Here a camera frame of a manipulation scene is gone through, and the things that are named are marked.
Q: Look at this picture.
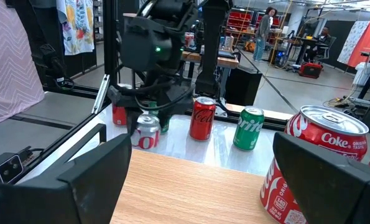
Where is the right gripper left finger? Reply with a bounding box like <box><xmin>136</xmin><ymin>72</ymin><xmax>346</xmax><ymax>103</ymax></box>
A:
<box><xmin>0</xmin><ymin>133</ymin><xmax>133</xmax><ymax>224</ymax></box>

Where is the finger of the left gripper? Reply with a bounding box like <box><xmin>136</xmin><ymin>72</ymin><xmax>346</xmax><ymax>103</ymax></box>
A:
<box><xmin>126</xmin><ymin>107</ymin><xmax>142</xmax><ymax>137</ymax></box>
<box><xmin>157</xmin><ymin>108</ymin><xmax>173</xmax><ymax>134</ymax></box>

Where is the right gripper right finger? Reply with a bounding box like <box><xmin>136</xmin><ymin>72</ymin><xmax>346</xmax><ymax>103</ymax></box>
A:
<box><xmin>272</xmin><ymin>131</ymin><xmax>370</xmax><ymax>224</ymax></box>

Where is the silver Diet Coke can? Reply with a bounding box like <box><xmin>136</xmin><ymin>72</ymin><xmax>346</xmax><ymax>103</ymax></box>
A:
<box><xmin>131</xmin><ymin>114</ymin><xmax>162</xmax><ymax>151</ymax></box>

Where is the red can black script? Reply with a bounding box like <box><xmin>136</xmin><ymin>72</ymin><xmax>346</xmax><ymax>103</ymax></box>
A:
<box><xmin>189</xmin><ymin>96</ymin><xmax>217</xmax><ymax>142</ymax></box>
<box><xmin>111</xmin><ymin>104</ymin><xmax>129</xmax><ymax>128</ymax></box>

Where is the green Sprite can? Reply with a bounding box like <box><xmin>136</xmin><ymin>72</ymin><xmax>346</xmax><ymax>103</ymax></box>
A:
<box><xmin>147</xmin><ymin>101</ymin><xmax>173</xmax><ymax>135</ymax></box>
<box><xmin>233</xmin><ymin>106</ymin><xmax>266</xmax><ymax>152</ymax></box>

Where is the white glossy table board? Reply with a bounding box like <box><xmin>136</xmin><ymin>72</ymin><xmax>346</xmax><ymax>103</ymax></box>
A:
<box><xmin>16</xmin><ymin>112</ymin><xmax>370</xmax><ymax>184</ymax></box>

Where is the wooden work table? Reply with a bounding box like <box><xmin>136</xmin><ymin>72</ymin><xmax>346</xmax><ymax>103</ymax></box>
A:
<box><xmin>181</xmin><ymin>51</ymin><xmax>241</xmax><ymax>70</ymax></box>

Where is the black cabinet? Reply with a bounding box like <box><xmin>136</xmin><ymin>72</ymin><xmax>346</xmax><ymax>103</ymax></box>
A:
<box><xmin>224</xmin><ymin>65</ymin><xmax>263</xmax><ymax>107</ymax></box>

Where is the white floral cloth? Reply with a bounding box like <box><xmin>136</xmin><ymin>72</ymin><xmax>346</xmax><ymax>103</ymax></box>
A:
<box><xmin>55</xmin><ymin>0</ymin><xmax>95</xmax><ymax>57</ymax></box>

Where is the red storage rack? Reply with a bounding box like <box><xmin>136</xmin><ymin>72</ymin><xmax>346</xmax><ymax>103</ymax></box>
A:
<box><xmin>226</xmin><ymin>7</ymin><xmax>282</xmax><ymax>32</ymax></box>

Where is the person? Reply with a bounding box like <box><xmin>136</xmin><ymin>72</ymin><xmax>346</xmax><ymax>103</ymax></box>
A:
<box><xmin>305</xmin><ymin>26</ymin><xmax>333</xmax><ymax>62</ymax></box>
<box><xmin>253</xmin><ymin>6</ymin><xmax>278</xmax><ymax>62</ymax></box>

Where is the white bin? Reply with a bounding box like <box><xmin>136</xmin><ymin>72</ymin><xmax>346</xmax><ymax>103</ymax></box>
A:
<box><xmin>352</xmin><ymin>61</ymin><xmax>370</xmax><ymax>87</ymax></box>

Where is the red generator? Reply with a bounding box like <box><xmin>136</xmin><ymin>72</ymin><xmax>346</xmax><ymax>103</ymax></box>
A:
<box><xmin>298</xmin><ymin>62</ymin><xmax>324</xmax><ymax>79</ymax></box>

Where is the pink chevron cloth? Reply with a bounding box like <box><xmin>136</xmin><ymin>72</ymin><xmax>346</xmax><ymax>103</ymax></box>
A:
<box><xmin>0</xmin><ymin>0</ymin><xmax>45</xmax><ymax>129</ymax></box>

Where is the red cloth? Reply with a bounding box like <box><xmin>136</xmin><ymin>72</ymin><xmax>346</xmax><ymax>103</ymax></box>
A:
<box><xmin>348</xmin><ymin>20</ymin><xmax>370</xmax><ymax>68</ymax></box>

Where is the white patterned cloth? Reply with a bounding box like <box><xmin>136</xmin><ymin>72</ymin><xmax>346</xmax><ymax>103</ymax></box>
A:
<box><xmin>336</xmin><ymin>20</ymin><xmax>370</xmax><ymax>65</ymax></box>

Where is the silver aluminium bracket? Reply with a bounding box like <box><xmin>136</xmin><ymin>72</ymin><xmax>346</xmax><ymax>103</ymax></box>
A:
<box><xmin>91</xmin><ymin>73</ymin><xmax>111</xmax><ymax>115</ymax></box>

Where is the black aluminium table frame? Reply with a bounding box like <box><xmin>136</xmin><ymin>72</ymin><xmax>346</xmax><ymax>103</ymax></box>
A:
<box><xmin>9</xmin><ymin>0</ymin><xmax>294</xmax><ymax>187</ymax></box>

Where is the small black camera box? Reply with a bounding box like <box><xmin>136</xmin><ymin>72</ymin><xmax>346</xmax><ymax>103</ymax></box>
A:
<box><xmin>0</xmin><ymin>151</ymin><xmax>25</xmax><ymax>185</ymax></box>

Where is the wooden shelf black metal frame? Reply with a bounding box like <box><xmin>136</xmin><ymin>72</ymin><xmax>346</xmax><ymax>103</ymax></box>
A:
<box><xmin>52</xmin><ymin>123</ymin><xmax>297</xmax><ymax>224</ymax></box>

